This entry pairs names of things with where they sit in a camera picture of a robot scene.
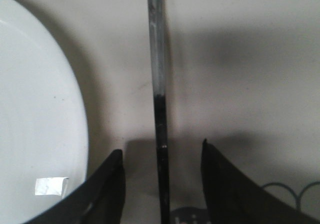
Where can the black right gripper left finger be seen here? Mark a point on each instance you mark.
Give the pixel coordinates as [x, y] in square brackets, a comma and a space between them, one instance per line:
[100, 199]

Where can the cream rabbit serving tray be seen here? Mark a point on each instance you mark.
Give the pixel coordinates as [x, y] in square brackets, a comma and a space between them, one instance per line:
[242, 74]

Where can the silver metal fork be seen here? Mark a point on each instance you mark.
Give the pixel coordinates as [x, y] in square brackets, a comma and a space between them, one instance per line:
[157, 54]

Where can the white round plate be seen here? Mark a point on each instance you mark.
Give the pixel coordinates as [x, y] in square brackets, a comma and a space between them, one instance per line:
[44, 133]

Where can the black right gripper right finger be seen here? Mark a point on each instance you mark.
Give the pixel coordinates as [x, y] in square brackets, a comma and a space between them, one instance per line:
[231, 197]

